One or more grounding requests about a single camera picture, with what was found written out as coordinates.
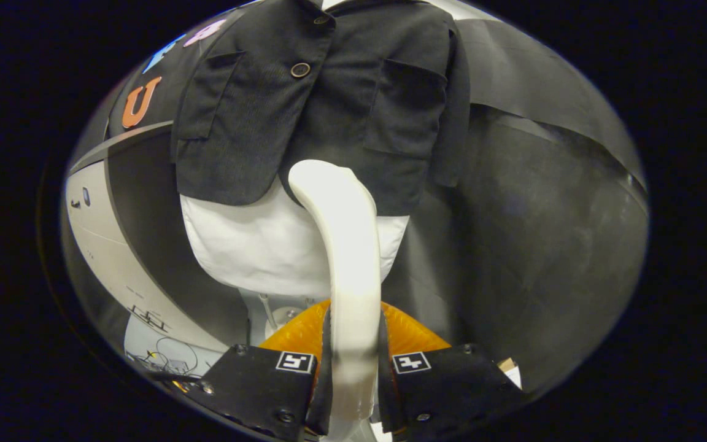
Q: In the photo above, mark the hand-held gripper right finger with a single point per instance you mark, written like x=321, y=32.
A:
x=452, y=387

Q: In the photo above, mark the grey cabinet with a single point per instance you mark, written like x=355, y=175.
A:
x=102, y=233

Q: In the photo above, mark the black jacket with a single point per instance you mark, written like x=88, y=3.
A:
x=341, y=92

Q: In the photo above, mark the small cardboard piece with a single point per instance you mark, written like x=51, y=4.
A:
x=509, y=367

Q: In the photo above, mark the white garment steamer head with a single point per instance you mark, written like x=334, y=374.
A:
x=347, y=245

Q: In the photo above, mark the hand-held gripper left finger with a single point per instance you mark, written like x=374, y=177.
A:
x=255, y=387

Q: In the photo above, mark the black backdrop cloth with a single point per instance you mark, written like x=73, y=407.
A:
x=544, y=245

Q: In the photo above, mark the white mannequin torso on stand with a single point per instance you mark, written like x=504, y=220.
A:
x=255, y=245

